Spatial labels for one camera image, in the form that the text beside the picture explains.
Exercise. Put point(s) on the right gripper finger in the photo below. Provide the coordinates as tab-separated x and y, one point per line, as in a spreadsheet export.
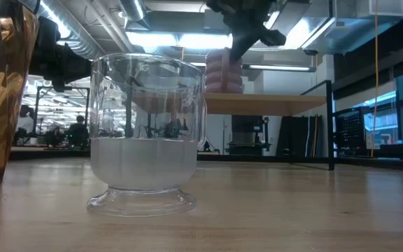
240	45

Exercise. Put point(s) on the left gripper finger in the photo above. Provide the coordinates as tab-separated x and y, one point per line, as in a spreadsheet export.
82	67

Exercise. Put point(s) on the pink ribbed ceramic mug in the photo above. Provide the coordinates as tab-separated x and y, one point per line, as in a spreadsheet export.
219	75

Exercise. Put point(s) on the amber faceted glass tumbler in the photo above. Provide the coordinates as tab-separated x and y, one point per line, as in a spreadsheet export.
2	105

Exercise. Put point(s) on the clear glass mug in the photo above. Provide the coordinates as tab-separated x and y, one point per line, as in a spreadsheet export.
142	164

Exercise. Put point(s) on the fluorescent tube light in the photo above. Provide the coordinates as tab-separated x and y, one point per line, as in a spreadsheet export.
278	67

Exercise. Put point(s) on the ceiling light panel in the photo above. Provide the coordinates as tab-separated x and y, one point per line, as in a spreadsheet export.
187	40

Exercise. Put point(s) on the person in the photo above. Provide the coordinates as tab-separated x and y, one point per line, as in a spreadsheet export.
24	122
78	131

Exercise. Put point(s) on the black perforated panel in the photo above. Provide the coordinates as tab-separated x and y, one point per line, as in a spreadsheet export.
350	129

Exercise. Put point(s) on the silver ventilation duct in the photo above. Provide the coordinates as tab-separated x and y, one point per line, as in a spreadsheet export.
79	38

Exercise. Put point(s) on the black background station frame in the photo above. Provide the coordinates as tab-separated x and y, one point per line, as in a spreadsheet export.
38	105

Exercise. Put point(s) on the wooden shelf with black frame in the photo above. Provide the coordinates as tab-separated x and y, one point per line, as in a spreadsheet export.
264	103

